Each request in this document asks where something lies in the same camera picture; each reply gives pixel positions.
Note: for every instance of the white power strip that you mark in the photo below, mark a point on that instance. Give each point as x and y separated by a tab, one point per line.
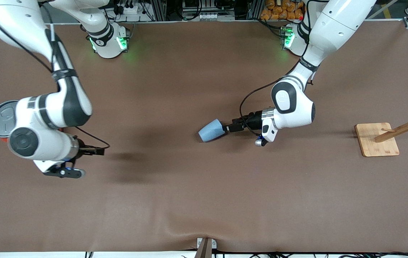
132	9

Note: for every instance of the aluminium frame post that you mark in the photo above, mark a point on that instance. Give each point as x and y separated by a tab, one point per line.
256	9
159	10

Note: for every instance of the white connector block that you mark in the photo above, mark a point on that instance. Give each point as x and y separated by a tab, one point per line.
211	16

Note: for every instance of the pile of orange snacks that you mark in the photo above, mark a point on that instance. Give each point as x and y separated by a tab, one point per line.
275	12

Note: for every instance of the light blue plastic cup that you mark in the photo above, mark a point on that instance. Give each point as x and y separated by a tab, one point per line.
211	130

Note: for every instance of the brown slanted pole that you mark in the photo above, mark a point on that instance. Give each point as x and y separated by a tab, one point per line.
204	251

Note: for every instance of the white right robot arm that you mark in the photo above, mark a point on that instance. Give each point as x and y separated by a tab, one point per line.
51	145

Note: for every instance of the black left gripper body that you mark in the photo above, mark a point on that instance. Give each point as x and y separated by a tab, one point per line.
252	120

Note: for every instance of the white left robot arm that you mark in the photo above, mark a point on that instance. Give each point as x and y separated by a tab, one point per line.
293	107

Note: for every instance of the small metal table bracket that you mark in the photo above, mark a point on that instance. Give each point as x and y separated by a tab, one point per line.
213	244

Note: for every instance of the wooden cup rack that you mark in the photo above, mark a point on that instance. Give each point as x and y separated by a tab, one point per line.
376	143

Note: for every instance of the brown table cloth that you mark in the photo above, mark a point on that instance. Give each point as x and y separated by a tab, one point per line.
204	179

